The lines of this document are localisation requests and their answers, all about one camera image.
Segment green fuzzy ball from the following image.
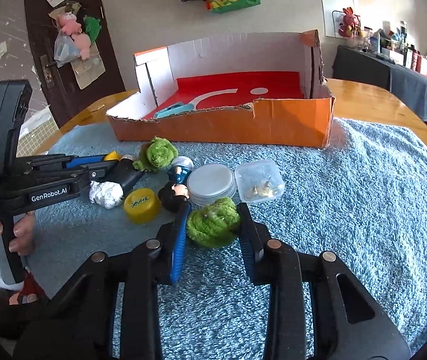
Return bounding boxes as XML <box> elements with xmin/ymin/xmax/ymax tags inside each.
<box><xmin>187</xmin><ymin>197</ymin><xmax>241</xmax><ymax>249</ymax></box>
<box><xmin>133</xmin><ymin>136</ymin><xmax>178</xmax><ymax>173</ymax></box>

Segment round white plastic container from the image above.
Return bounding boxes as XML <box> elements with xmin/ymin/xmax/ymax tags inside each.
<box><xmin>187</xmin><ymin>163</ymin><xmax>236</xmax><ymax>206</ymax></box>

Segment pink plush pig toys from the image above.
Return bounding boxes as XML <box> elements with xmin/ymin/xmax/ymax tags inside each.
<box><xmin>57</xmin><ymin>12</ymin><xmax>91</xmax><ymax>60</ymax></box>

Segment yellow bottle cap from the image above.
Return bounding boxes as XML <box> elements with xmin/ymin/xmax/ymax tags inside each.
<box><xmin>123</xmin><ymin>188</ymin><xmax>161</xmax><ymax>224</ymax></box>

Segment red plush toy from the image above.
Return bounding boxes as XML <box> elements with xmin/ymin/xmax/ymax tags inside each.
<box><xmin>338</xmin><ymin>7</ymin><xmax>361</xmax><ymax>38</ymax></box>

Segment yellow small toy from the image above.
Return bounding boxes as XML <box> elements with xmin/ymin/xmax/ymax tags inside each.
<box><xmin>103</xmin><ymin>151</ymin><xmax>122</xmax><ymax>161</ymax></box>

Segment blue terry towel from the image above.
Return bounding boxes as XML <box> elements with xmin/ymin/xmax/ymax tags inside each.
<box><xmin>21</xmin><ymin>116</ymin><xmax>427</xmax><ymax>360</ymax></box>

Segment clear plastic bag on door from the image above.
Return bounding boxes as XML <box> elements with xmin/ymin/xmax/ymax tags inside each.
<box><xmin>53</xmin><ymin>33</ymin><xmax>80</xmax><ymax>68</ymax></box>

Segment side table with blue cloth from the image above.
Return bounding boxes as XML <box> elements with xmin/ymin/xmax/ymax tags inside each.
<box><xmin>332</xmin><ymin>46</ymin><xmax>427</xmax><ymax>122</ymax></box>

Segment small doll figure black hair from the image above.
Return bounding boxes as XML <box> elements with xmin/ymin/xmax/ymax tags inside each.
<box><xmin>158</xmin><ymin>156</ymin><xmax>194</xmax><ymax>213</ymax></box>

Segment green plush on door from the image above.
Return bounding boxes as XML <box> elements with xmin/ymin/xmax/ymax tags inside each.
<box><xmin>83</xmin><ymin>16</ymin><xmax>102</xmax><ymax>43</ymax></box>

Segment white figure piece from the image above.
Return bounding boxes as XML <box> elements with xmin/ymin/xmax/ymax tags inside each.
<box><xmin>89</xmin><ymin>180</ymin><xmax>124</xmax><ymax>210</ymax></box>

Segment clear square plastic box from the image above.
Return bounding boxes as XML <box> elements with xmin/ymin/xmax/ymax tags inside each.
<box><xmin>234</xmin><ymin>159</ymin><xmax>285</xmax><ymax>204</ymax></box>

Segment dark wooden door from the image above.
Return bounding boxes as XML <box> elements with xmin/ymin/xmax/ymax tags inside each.
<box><xmin>25</xmin><ymin>0</ymin><xmax>125</xmax><ymax>126</ymax></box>

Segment orange cardboard box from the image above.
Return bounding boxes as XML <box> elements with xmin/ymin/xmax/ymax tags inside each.
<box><xmin>107</xmin><ymin>30</ymin><xmax>335</xmax><ymax>148</ymax></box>

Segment black gripper handle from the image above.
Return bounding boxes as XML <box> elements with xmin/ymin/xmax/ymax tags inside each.
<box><xmin>0</xmin><ymin>80</ymin><xmax>32</xmax><ymax>285</ymax></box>

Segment teal thread snips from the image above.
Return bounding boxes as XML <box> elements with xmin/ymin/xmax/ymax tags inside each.
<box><xmin>154</xmin><ymin>102</ymin><xmax>195</xmax><ymax>119</ymax></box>

